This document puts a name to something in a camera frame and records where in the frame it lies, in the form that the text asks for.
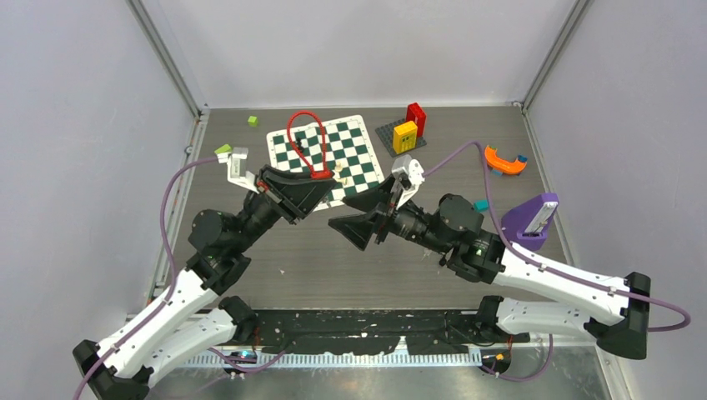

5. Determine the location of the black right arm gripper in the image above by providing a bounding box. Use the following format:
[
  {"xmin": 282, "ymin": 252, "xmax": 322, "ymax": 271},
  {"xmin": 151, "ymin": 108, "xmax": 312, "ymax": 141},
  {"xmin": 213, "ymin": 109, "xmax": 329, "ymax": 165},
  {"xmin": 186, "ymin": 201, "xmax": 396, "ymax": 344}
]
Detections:
[{"xmin": 328, "ymin": 173, "xmax": 452, "ymax": 256}]

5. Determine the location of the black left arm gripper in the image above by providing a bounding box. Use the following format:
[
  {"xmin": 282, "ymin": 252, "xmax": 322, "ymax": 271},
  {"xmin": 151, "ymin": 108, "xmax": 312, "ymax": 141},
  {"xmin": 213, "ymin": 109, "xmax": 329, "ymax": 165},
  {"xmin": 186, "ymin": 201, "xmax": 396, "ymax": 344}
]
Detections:
[{"xmin": 232, "ymin": 164, "xmax": 336, "ymax": 253}]

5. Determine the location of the red cable with plug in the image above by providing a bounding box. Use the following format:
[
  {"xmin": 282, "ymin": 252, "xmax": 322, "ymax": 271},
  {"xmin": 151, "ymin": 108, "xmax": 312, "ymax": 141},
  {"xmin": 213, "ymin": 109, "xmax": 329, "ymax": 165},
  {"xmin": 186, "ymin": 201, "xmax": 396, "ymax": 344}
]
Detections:
[{"xmin": 286, "ymin": 110, "xmax": 337, "ymax": 181}]

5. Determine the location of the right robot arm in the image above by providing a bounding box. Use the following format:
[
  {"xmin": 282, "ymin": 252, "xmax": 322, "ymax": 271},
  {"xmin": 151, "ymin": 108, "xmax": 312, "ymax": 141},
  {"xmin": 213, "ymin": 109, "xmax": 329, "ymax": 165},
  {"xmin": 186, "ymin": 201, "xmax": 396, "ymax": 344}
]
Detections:
[{"xmin": 328, "ymin": 176, "xmax": 651, "ymax": 360}]

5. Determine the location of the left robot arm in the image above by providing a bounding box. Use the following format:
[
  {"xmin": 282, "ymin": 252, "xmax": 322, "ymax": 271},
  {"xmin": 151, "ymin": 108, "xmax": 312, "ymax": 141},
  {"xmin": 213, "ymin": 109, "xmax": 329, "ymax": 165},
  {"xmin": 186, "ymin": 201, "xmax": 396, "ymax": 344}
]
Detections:
[{"xmin": 73, "ymin": 162, "xmax": 336, "ymax": 399}]

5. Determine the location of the cream lying chess piece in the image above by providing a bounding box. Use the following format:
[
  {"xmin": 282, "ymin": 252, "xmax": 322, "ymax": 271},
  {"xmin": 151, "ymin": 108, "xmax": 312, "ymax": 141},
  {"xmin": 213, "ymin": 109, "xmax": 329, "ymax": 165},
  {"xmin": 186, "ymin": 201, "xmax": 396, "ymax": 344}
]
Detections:
[{"xmin": 337, "ymin": 177, "xmax": 352, "ymax": 187}]

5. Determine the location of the green white chess mat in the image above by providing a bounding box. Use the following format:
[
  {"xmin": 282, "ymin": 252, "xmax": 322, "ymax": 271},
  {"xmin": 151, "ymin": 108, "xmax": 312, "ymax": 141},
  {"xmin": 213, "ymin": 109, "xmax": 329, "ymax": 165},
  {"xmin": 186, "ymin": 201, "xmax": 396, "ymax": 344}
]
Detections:
[{"xmin": 266, "ymin": 115, "xmax": 385, "ymax": 209}]

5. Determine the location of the light green block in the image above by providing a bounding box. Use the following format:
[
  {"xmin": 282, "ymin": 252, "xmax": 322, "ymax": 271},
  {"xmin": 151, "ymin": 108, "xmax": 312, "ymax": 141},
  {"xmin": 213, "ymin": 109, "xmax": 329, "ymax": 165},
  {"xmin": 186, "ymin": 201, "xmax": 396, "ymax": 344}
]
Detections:
[{"xmin": 214, "ymin": 143, "xmax": 232, "ymax": 155}]

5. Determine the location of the dark grey building baseplate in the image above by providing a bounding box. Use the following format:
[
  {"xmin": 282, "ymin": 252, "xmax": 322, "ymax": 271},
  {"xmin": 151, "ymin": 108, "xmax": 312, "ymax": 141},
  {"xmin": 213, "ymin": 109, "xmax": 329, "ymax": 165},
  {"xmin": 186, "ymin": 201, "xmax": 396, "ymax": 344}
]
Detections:
[{"xmin": 375, "ymin": 118, "xmax": 427, "ymax": 158}]

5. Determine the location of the yellow building block tower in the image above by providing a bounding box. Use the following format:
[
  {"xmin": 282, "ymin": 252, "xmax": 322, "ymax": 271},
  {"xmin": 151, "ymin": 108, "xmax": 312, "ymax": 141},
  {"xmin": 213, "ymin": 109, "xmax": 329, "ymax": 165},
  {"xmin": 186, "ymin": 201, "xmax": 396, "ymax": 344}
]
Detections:
[{"xmin": 392, "ymin": 121, "xmax": 418, "ymax": 154}]

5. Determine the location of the red building block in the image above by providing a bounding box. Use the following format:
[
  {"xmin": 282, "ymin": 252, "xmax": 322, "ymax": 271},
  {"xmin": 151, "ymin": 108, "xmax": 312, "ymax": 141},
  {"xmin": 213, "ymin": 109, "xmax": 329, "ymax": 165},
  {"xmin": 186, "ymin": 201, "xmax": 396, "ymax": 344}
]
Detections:
[{"xmin": 406, "ymin": 102, "xmax": 427, "ymax": 138}]

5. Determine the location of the teal cube block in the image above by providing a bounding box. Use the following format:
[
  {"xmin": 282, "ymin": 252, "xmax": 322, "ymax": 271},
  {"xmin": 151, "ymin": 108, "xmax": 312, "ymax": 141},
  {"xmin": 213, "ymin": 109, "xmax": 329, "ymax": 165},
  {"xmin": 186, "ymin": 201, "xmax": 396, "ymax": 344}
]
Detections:
[{"xmin": 473, "ymin": 199, "xmax": 489, "ymax": 213}]

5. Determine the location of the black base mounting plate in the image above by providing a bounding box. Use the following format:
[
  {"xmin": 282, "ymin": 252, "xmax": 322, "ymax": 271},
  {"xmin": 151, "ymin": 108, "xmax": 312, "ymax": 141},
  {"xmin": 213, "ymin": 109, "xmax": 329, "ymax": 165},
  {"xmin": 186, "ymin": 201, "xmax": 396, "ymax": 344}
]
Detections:
[{"xmin": 232, "ymin": 309, "xmax": 529, "ymax": 356}]

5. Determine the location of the orange curved toy track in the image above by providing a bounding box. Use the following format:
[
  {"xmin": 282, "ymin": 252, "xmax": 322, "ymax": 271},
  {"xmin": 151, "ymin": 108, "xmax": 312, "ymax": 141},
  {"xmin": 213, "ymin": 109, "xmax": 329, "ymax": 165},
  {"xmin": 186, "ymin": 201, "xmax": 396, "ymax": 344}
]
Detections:
[{"xmin": 484, "ymin": 146, "xmax": 528, "ymax": 176}]

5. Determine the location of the purple white device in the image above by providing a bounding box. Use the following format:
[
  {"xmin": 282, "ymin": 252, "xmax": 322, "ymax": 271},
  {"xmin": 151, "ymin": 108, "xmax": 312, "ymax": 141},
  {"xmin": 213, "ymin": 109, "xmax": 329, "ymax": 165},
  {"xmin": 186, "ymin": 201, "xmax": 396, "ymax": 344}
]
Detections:
[{"xmin": 501, "ymin": 192, "xmax": 559, "ymax": 252}]

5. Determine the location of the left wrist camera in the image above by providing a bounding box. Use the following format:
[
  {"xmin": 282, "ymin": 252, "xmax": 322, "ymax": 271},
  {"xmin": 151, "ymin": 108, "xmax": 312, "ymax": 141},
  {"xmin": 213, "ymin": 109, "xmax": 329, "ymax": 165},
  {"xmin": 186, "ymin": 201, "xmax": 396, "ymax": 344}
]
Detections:
[{"xmin": 215, "ymin": 147, "xmax": 258, "ymax": 193}]

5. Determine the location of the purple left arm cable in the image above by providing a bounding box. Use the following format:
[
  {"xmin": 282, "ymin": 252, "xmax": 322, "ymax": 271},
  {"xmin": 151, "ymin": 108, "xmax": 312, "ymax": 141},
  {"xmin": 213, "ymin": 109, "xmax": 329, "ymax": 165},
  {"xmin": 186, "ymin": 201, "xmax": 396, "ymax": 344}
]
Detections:
[{"xmin": 72, "ymin": 155, "xmax": 222, "ymax": 400}]

